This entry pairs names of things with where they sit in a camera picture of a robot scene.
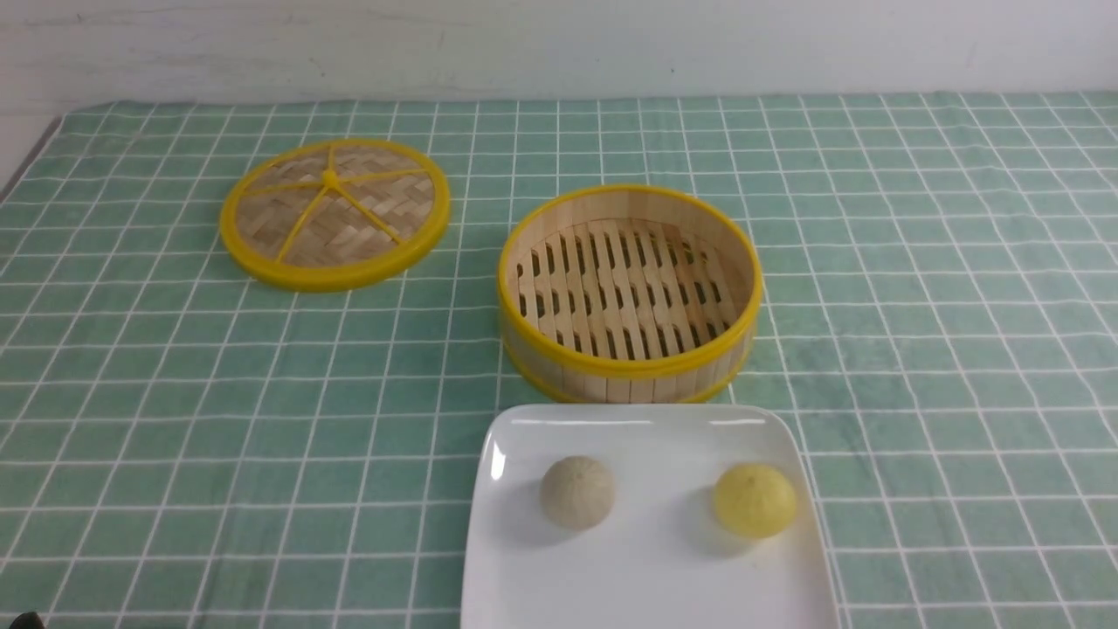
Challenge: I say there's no white square plate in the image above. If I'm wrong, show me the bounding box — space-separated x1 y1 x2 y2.
459 404 841 628

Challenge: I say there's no white steamed bun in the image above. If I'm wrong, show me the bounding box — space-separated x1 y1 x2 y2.
539 455 616 532

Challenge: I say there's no green checkered tablecloth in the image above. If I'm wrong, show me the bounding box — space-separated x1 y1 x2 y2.
1 93 1117 628

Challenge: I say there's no yellow steamed bun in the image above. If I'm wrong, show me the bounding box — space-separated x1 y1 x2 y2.
712 463 798 540

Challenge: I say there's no yellow rimmed bamboo steamer basket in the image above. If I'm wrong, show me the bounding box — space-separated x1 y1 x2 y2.
496 184 765 404

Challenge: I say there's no yellow rimmed woven steamer lid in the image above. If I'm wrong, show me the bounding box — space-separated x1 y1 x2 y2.
218 139 451 292

